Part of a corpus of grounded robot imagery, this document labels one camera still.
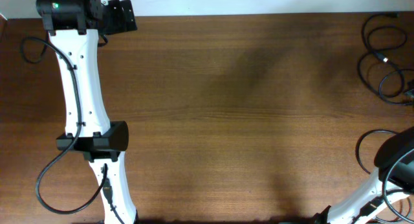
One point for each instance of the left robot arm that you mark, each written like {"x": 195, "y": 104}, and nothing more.
{"x": 74, "y": 28}

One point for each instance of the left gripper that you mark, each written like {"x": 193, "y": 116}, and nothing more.
{"x": 123, "y": 10}

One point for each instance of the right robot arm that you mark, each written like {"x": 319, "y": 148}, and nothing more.
{"x": 390, "y": 181}

